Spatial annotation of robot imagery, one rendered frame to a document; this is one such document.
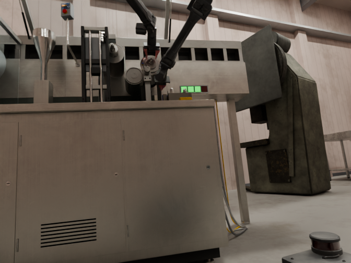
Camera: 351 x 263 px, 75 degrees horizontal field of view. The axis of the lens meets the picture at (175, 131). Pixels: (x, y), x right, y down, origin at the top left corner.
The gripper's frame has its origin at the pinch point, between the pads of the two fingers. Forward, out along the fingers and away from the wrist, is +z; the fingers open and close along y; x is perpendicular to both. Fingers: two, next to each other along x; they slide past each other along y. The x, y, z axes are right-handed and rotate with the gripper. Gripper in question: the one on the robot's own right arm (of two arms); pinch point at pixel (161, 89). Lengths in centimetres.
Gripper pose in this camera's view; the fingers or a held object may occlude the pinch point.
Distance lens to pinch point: 162.5
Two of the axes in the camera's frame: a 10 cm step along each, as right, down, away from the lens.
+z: -1.3, 6.3, 7.7
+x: -1.5, -7.8, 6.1
